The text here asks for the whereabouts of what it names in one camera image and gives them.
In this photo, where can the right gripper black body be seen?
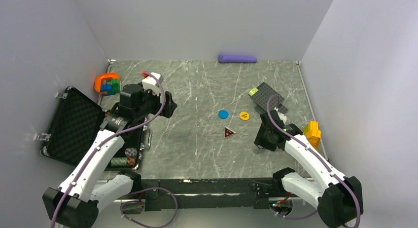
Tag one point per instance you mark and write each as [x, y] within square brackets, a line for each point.
[263, 138]

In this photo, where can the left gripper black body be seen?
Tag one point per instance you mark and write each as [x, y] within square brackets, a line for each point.
[151, 103]

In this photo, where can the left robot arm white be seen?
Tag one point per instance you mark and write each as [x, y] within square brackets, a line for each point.
[103, 146]

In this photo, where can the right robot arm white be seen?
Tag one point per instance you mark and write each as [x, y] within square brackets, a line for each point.
[336, 197]

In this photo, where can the yellow round dealer button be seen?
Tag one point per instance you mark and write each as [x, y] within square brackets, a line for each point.
[244, 116]

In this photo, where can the dark grey building plate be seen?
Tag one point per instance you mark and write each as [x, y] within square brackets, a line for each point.
[260, 96]

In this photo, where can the red triangle all-in marker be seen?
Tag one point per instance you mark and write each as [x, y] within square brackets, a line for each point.
[228, 132]

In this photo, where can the yellow toy block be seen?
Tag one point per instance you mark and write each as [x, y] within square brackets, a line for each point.
[312, 133]

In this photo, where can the blue round dealer button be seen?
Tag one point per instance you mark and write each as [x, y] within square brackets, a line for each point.
[223, 114]

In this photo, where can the purple cylinder tube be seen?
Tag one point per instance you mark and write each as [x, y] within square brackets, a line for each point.
[224, 58]

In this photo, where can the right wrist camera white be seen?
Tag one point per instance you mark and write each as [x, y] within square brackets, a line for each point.
[281, 109]

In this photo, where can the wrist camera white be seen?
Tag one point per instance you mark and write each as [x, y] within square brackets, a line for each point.
[152, 82]
[281, 109]

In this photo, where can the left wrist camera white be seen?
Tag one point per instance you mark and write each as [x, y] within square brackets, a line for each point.
[152, 82]

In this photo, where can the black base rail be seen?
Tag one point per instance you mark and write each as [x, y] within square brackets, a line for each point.
[257, 193]

